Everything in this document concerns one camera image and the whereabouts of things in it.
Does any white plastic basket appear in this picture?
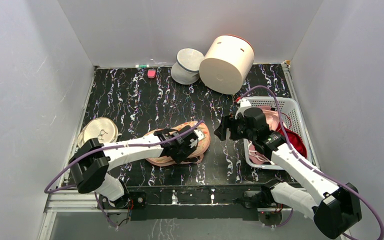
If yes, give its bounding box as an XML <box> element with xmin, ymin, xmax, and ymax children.
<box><xmin>243</xmin><ymin>96</ymin><xmax>315</xmax><ymax>170</ymax></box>

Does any cream cylindrical hamper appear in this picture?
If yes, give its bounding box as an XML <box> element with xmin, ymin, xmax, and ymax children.
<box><xmin>199</xmin><ymin>35</ymin><xmax>255</xmax><ymax>95</ymax></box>

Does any red garment in basket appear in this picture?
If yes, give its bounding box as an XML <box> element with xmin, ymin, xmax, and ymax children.
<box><xmin>284</xmin><ymin>127</ymin><xmax>308</xmax><ymax>158</ymax></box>

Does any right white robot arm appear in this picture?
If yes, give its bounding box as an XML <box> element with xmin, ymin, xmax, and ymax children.
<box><xmin>214</xmin><ymin>99</ymin><xmax>362</xmax><ymax>239</ymax></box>

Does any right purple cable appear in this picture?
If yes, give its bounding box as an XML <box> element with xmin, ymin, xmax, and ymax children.
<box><xmin>236</xmin><ymin>85</ymin><xmax>384</xmax><ymax>240</ymax></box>

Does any small green white object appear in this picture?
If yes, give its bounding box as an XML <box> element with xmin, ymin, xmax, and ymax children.
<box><xmin>135</xmin><ymin>64</ymin><xmax>150</xmax><ymax>69</ymax></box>

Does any pink bra in basket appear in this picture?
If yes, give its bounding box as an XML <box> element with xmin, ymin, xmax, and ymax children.
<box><xmin>247</xmin><ymin>106</ymin><xmax>280</xmax><ymax>165</ymax></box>

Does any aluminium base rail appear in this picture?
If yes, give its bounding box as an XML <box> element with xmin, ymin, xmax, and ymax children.
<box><xmin>37</xmin><ymin>187</ymin><xmax>345</xmax><ymax>240</ymax></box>

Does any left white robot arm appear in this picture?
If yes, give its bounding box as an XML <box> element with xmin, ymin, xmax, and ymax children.
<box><xmin>69</xmin><ymin>123</ymin><xmax>209</xmax><ymax>209</ymax></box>

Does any small pink object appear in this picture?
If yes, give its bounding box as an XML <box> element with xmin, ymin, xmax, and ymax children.
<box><xmin>147</xmin><ymin>69</ymin><xmax>157</xmax><ymax>79</ymax></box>

